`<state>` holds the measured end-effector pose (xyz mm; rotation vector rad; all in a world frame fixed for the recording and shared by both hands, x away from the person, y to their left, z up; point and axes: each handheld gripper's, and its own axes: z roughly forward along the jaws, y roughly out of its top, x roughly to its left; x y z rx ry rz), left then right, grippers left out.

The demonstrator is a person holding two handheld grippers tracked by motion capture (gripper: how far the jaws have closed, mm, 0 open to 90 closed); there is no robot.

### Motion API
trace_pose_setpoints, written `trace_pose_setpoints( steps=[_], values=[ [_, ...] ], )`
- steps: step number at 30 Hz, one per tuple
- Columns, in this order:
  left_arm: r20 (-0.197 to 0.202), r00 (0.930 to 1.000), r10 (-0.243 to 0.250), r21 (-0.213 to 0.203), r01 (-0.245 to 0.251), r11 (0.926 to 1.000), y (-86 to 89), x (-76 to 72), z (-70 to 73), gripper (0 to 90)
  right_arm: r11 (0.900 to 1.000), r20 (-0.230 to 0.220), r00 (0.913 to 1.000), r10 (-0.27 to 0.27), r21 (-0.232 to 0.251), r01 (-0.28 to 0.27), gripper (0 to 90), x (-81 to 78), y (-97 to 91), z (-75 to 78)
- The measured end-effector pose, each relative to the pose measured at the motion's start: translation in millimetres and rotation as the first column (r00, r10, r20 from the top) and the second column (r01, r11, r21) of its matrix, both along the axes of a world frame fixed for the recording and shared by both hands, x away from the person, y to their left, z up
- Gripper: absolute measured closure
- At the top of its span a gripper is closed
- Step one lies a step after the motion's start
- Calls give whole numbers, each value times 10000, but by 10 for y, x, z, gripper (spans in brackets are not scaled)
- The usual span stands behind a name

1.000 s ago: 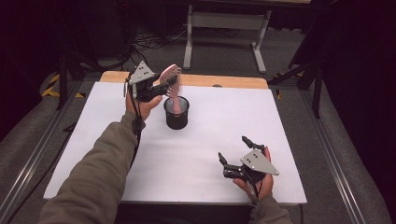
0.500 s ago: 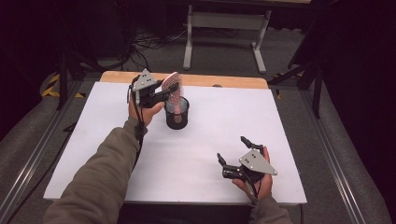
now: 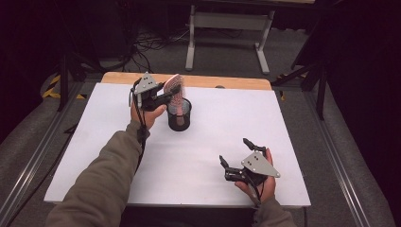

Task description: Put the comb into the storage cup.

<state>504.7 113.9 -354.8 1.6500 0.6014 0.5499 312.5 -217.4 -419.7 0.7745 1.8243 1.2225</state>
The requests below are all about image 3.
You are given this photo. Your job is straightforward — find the wooden table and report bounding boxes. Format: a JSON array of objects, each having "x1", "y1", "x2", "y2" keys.
[{"x1": 100, "y1": 71, "x2": 273, "y2": 92}]

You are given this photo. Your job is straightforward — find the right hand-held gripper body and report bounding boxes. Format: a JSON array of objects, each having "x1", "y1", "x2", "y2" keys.
[{"x1": 224, "y1": 145, "x2": 281, "y2": 187}]

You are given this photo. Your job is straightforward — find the white board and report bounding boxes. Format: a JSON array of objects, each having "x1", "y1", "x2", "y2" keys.
[{"x1": 44, "y1": 82, "x2": 312, "y2": 208}]

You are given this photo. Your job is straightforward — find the grey metal table frame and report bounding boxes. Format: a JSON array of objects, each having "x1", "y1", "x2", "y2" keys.
[{"x1": 184, "y1": 4, "x2": 276, "y2": 76}]

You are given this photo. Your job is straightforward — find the person's left hand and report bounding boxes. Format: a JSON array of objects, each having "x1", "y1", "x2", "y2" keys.
[{"x1": 130, "y1": 103, "x2": 167, "y2": 131}]

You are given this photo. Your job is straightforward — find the tangle of black floor cables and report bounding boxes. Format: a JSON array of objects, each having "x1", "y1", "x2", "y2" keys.
[{"x1": 124, "y1": 26, "x2": 192, "y2": 74}]

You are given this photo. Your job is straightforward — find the hand-held gripper cable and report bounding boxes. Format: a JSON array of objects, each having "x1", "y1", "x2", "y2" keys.
[
  {"x1": 128, "y1": 78, "x2": 151, "y2": 176},
  {"x1": 245, "y1": 174, "x2": 265, "y2": 208}
]

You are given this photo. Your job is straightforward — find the black metal stand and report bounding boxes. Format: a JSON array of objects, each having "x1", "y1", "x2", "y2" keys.
[
  {"x1": 270, "y1": 61, "x2": 328, "y2": 121},
  {"x1": 56, "y1": 51, "x2": 103, "y2": 113}
]

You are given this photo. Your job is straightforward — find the yellow black hazard tape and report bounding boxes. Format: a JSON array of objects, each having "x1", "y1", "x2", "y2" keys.
[{"x1": 42, "y1": 73, "x2": 88, "y2": 100}]

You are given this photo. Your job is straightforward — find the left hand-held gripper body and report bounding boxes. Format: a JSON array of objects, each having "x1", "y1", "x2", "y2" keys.
[{"x1": 129, "y1": 71, "x2": 170, "y2": 113}]

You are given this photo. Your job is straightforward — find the person's lap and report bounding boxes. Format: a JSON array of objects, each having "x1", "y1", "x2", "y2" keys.
[{"x1": 119, "y1": 206, "x2": 254, "y2": 227}]

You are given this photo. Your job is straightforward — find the black mesh cup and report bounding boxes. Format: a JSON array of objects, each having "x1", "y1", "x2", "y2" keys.
[{"x1": 166, "y1": 96, "x2": 193, "y2": 132}]

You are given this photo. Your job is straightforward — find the left hand-held gripper cable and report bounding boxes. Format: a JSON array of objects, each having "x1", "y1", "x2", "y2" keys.
[{"x1": 128, "y1": 78, "x2": 151, "y2": 176}]

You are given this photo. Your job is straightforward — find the right hand-held gripper cable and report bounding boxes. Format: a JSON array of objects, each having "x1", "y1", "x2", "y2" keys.
[{"x1": 245, "y1": 174, "x2": 265, "y2": 208}]

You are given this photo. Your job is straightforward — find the pink hairbrush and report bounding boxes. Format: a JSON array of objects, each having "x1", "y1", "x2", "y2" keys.
[{"x1": 163, "y1": 73, "x2": 187, "y2": 117}]

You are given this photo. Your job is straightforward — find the aluminium floor rail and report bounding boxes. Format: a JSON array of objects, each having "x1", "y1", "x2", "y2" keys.
[
  {"x1": 303, "y1": 90, "x2": 374, "y2": 227},
  {"x1": 0, "y1": 80, "x2": 85, "y2": 227}
]

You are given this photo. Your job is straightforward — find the person's right hand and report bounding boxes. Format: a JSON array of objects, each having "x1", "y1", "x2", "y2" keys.
[{"x1": 235, "y1": 148, "x2": 278, "y2": 204}]

